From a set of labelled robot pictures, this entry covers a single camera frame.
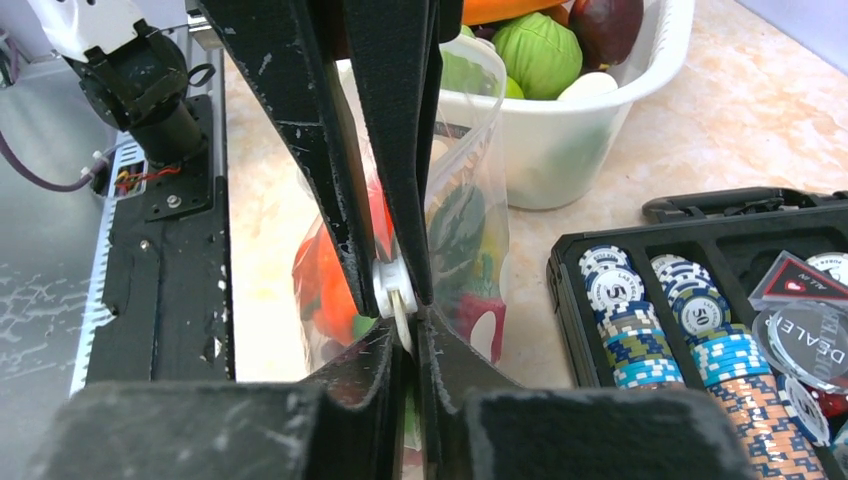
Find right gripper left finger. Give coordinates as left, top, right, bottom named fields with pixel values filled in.
left=26, top=320, right=404, bottom=479

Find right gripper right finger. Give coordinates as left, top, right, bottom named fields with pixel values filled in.
left=416, top=308, right=754, bottom=479

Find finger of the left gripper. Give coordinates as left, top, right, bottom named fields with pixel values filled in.
left=343, top=1, right=442, bottom=305
left=199, top=0, right=379, bottom=317

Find clear zip top bag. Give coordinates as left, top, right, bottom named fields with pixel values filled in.
left=292, top=38, right=510, bottom=372

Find orange carrot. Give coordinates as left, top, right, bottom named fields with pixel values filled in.
left=292, top=216, right=374, bottom=347

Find white plastic basket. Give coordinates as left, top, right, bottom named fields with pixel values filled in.
left=335, top=0, right=697, bottom=212

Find dark green cucumber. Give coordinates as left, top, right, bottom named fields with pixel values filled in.
left=428, top=185, right=486, bottom=303

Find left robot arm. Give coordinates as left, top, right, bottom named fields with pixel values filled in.
left=31, top=1, right=463, bottom=317

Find green cabbage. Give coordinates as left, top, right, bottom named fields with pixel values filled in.
left=493, top=13, right=583, bottom=100

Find white radish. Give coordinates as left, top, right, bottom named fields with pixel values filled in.
left=557, top=72, right=619, bottom=101

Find dark brown round fruit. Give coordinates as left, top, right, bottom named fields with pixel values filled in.
left=569, top=0, right=644, bottom=70

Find poker chips in case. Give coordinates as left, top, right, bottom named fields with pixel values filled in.
left=578, top=245, right=830, bottom=479

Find black carrying case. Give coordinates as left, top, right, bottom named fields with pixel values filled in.
left=547, top=186, right=848, bottom=480

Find clear dealer button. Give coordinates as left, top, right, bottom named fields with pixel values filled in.
left=752, top=301, right=847, bottom=394

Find triangular all-in token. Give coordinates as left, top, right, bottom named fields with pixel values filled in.
left=748, top=250, right=847, bottom=311

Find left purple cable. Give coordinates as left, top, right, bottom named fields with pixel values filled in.
left=0, top=129, right=111, bottom=195

